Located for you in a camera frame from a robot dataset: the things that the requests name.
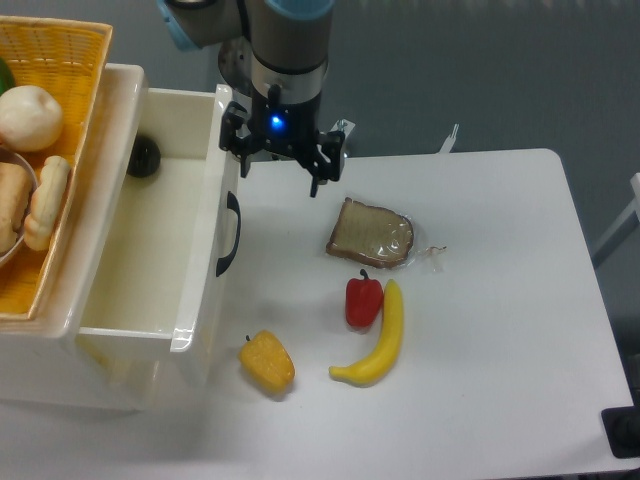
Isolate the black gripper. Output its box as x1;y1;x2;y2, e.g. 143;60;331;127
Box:
219;91;346;198

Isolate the white top drawer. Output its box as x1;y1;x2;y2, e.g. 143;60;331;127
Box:
79;85;238;359

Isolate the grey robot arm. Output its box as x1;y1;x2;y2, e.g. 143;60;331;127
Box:
157;1;346;195

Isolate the black round object in drawer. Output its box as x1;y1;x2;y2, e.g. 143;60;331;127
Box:
126;135;161;178

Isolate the white drawer cabinet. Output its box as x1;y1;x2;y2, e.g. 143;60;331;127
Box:
1;64;225;410

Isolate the wrapped bread slice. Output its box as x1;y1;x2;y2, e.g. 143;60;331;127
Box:
325;197;447;270

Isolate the white clip behind table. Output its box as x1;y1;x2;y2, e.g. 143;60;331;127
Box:
439;123;459;154

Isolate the red bell pepper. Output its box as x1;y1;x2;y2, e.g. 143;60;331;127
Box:
345;269;384;328

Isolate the yellow bell pepper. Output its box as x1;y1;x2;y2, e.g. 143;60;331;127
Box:
238;330;296;395

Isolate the beige braided bread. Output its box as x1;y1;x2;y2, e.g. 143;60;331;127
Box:
24;156;71;251

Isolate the yellow woven basket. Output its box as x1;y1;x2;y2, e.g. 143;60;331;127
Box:
1;16;113;323

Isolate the yellow banana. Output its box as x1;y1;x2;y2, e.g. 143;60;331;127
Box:
328;279;405;387

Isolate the white round bun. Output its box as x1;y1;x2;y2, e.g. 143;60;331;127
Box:
1;85;64;152

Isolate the tan bread loaf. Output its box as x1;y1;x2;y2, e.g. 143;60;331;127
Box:
0;162;32;255

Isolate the green vegetable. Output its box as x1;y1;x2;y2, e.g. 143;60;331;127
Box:
0;58;16;95

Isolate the black clamp at table edge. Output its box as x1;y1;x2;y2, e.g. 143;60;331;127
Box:
601;406;639;459

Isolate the black drawer handle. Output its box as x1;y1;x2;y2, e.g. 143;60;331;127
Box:
215;191;242;277

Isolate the white table leg frame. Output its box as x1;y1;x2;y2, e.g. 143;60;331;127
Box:
591;173;639;269

